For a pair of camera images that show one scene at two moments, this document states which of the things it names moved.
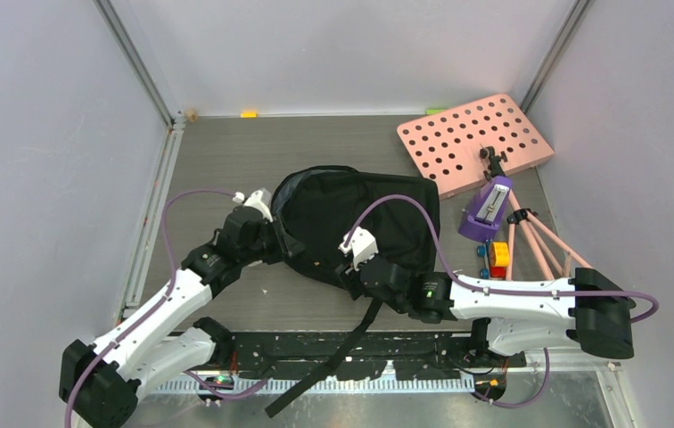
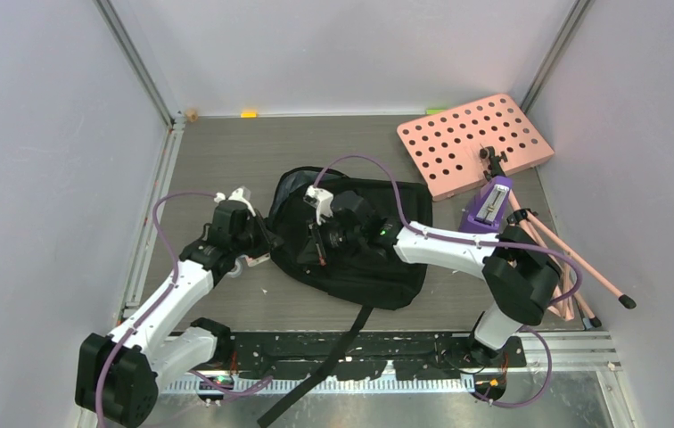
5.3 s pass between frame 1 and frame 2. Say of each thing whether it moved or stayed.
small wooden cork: stayed
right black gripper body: moved
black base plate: stayed
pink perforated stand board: stayed
